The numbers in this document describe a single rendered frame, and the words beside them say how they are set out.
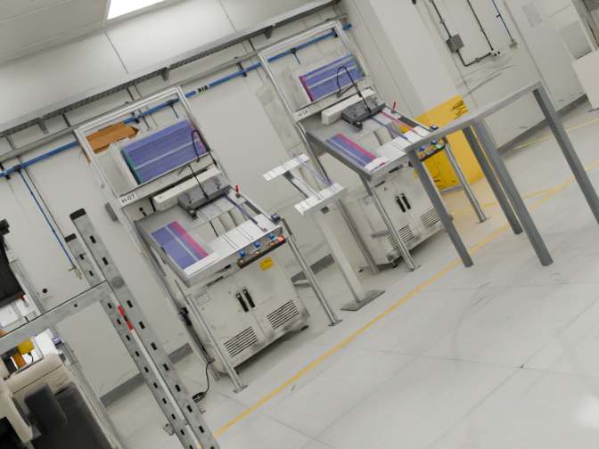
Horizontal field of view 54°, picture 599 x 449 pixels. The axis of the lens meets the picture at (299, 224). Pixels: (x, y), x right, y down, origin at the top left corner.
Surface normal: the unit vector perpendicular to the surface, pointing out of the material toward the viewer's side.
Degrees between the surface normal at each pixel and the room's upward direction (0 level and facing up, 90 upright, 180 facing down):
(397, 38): 90
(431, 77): 90
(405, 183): 90
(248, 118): 90
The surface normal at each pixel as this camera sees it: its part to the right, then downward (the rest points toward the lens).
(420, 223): 0.39, -0.14
